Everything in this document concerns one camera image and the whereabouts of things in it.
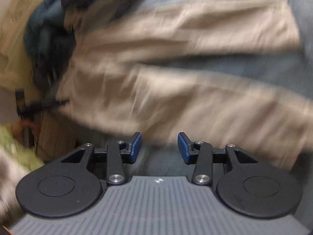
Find blue duvet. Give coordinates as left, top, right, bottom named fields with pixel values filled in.
left=23, top=0, right=79, bottom=89

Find black clamp mount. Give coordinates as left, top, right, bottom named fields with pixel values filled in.
left=15, top=89, right=71, bottom=150

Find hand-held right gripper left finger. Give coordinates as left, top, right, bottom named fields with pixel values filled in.
left=60, top=132, right=142, bottom=185

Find green cloth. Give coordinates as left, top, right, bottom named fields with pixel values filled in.
left=0, top=125, right=46, bottom=169

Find cream carved headboard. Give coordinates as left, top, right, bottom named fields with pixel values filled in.
left=0, top=0, right=71, bottom=89

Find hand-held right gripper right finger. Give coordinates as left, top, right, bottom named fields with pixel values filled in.
left=178, top=132, right=260, bottom=186

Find beige pants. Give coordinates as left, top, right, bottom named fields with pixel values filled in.
left=55, top=0, right=313, bottom=172

